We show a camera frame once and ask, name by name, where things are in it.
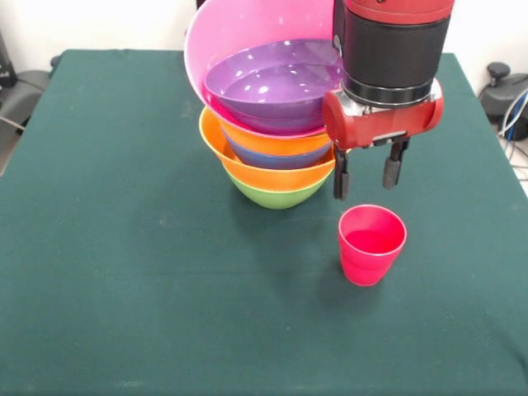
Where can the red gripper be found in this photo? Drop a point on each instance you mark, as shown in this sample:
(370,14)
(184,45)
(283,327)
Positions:
(371,123)

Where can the orange bowl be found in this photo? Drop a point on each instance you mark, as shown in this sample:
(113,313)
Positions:
(284,177)
(280,144)

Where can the blue bowl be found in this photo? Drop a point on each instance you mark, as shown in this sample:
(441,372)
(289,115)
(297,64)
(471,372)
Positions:
(280,161)

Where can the red cup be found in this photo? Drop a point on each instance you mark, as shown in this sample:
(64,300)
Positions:
(367,264)

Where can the purple bowl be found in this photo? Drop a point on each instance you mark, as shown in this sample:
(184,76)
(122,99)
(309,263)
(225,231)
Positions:
(268,90)

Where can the pink bowl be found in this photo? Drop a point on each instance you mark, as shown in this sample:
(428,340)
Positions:
(214,41)

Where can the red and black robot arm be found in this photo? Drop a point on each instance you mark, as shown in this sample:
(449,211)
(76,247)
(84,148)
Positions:
(392,49)

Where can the green bowl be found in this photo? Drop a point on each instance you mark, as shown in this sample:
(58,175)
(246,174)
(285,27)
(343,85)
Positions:
(276,200)

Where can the dark green tablecloth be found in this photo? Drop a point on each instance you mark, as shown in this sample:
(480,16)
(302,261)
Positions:
(206,309)

